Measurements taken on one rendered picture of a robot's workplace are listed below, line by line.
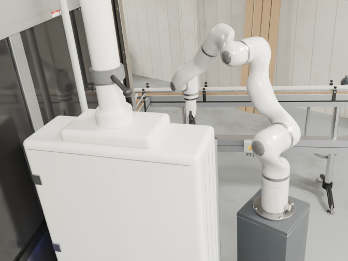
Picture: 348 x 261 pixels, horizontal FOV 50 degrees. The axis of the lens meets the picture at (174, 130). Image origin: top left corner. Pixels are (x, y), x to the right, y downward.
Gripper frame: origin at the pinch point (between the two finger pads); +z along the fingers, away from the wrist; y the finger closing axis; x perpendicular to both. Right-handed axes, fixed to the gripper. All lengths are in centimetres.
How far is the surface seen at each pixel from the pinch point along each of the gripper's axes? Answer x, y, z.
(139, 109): -47, -58, 17
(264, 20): 49, -266, -2
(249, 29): 33, -274, 10
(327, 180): 95, -86, 93
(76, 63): -29, 67, -55
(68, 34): -29, 67, -65
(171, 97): -28, -83, 18
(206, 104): -1, -82, 24
